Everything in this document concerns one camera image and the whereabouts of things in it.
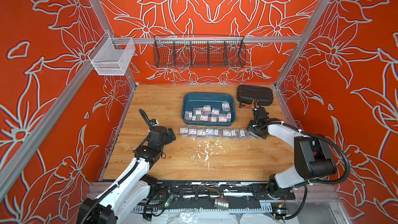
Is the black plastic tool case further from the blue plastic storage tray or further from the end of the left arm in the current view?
the end of the left arm

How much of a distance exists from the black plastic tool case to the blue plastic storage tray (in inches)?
2.4

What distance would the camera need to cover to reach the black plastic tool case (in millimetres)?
1056

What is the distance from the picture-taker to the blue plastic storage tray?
0.97 meters
